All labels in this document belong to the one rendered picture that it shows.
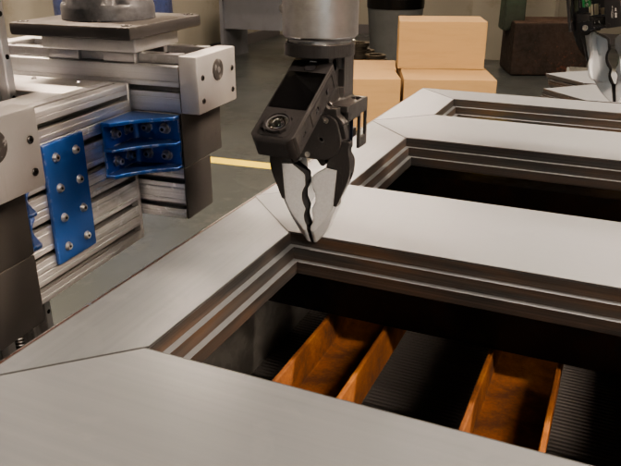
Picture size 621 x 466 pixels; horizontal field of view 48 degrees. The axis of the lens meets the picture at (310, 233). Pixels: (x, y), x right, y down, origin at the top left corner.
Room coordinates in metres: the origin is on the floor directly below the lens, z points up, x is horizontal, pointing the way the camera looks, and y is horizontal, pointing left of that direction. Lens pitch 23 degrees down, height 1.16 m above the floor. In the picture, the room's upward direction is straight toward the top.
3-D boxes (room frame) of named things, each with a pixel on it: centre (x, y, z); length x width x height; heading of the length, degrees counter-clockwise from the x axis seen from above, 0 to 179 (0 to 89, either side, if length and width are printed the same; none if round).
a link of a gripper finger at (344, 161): (0.69, -0.02, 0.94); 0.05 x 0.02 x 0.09; 66
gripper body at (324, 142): (0.73, -0.01, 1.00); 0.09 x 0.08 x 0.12; 156
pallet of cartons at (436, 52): (4.43, -0.55, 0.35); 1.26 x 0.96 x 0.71; 76
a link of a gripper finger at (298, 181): (0.73, 0.00, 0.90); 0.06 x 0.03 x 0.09; 156
